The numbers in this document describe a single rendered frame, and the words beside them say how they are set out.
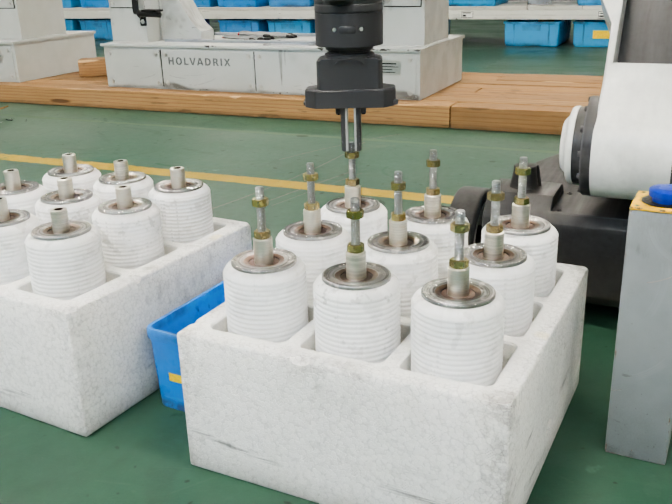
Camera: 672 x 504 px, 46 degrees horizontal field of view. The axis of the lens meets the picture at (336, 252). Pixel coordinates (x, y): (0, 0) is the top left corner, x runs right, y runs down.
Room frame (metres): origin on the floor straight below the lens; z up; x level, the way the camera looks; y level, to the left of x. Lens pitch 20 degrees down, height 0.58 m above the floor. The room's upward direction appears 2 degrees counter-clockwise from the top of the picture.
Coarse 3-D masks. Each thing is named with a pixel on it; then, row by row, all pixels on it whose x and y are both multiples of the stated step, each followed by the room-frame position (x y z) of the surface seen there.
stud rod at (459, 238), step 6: (456, 210) 0.75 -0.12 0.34; (462, 210) 0.75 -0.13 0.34; (456, 216) 0.75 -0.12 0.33; (462, 216) 0.74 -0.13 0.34; (456, 222) 0.74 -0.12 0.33; (462, 222) 0.74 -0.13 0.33; (456, 234) 0.75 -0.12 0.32; (462, 234) 0.74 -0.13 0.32; (456, 240) 0.75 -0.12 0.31; (462, 240) 0.74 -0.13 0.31; (456, 246) 0.74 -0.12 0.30; (462, 246) 0.74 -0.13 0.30; (456, 252) 0.74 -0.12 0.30; (462, 252) 0.74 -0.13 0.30; (456, 258) 0.74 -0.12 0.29; (462, 258) 0.74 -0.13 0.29
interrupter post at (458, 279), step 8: (448, 272) 0.75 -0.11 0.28; (456, 272) 0.74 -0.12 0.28; (464, 272) 0.74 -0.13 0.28; (448, 280) 0.74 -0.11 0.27; (456, 280) 0.74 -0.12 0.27; (464, 280) 0.74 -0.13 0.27; (448, 288) 0.74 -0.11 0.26; (456, 288) 0.74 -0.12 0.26; (464, 288) 0.74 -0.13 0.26; (456, 296) 0.74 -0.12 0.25; (464, 296) 0.74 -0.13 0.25
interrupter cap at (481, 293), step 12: (432, 288) 0.76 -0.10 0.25; (444, 288) 0.76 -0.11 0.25; (480, 288) 0.75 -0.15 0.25; (492, 288) 0.75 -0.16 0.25; (432, 300) 0.72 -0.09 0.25; (444, 300) 0.73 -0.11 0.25; (456, 300) 0.73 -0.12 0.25; (468, 300) 0.72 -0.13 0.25; (480, 300) 0.72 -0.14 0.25; (492, 300) 0.73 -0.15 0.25
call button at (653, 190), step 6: (654, 186) 0.85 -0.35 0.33; (660, 186) 0.85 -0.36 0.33; (666, 186) 0.84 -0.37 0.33; (654, 192) 0.83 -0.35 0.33; (660, 192) 0.83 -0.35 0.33; (666, 192) 0.82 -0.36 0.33; (654, 198) 0.84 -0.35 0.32; (660, 198) 0.83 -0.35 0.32; (666, 198) 0.82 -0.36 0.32; (666, 204) 0.83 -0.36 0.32
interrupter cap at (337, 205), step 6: (336, 198) 1.09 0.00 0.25; (342, 198) 1.10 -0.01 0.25; (366, 198) 1.09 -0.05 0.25; (372, 198) 1.09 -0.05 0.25; (330, 204) 1.07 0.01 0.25; (336, 204) 1.07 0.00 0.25; (342, 204) 1.08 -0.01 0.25; (366, 204) 1.07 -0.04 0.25; (372, 204) 1.06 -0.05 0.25; (378, 204) 1.06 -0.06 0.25; (330, 210) 1.05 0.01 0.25; (336, 210) 1.04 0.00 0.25; (342, 210) 1.03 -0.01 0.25; (366, 210) 1.03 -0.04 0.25; (372, 210) 1.04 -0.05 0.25
